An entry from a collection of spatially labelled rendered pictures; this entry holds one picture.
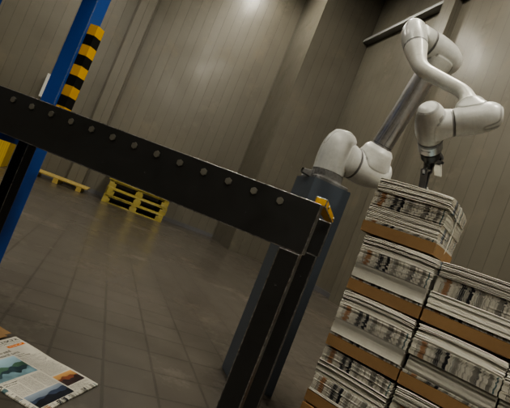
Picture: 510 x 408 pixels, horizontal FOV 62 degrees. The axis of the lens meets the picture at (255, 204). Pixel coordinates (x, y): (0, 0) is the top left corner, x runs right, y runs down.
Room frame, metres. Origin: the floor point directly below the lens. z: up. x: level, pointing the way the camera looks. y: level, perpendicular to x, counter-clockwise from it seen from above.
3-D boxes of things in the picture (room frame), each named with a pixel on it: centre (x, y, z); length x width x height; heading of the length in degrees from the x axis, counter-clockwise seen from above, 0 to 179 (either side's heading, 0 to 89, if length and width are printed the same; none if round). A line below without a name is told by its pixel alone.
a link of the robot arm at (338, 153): (2.03, -0.28, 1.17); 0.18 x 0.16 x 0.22; 111
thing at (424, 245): (1.66, -0.58, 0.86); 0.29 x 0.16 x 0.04; 55
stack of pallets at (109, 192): (8.77, 2.31, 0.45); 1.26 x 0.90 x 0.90; 109
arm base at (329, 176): (2.02, -0.25, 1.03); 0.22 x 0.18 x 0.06; 109
